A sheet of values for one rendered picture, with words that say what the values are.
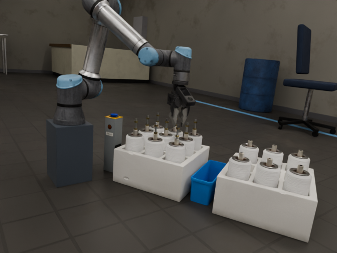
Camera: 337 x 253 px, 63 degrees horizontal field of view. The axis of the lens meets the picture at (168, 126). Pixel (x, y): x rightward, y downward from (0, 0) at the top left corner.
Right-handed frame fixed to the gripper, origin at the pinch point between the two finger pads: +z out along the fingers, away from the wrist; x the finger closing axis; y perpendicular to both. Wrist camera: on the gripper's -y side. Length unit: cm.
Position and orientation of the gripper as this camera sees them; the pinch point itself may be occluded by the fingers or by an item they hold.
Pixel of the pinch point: (178, 124)
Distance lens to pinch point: 131.3
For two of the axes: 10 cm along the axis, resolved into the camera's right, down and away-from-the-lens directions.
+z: -0.9, 9.7, 2.4
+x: -8.9, 0.3, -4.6
